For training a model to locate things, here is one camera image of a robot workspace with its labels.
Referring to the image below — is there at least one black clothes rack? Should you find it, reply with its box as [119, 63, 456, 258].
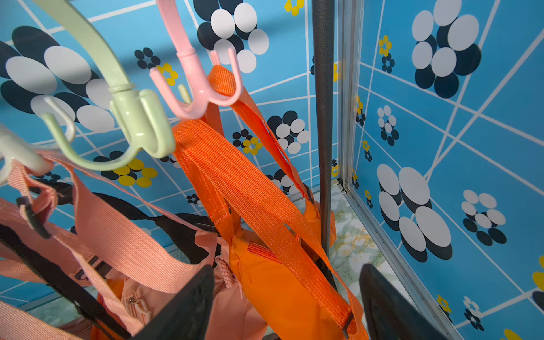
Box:
[312, 0, 335, 254]

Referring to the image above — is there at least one orange sling bag middle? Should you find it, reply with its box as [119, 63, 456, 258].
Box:
[90, 279, 144, 336]

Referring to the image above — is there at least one pink sling bag right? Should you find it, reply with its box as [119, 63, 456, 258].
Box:
[1, 160, 267, 339]

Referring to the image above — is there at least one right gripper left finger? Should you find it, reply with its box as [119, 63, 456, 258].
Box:
[127, 264, 215, 339]

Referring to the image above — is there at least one black sling bag middle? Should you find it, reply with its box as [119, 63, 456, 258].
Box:
[0, 182, 222, 339]

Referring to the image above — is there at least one pink hook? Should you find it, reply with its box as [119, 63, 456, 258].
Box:
[150, 1, 244, 121]

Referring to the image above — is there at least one orange sling bag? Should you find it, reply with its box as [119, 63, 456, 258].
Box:
[90, 279, 144, 336]
[174, 92, 368, 339]

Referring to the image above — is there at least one orange sling bag right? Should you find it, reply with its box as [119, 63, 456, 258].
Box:
[174, 92, 368, 339]

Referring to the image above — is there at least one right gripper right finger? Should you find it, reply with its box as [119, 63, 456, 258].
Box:
[359, 263, 447, 340]

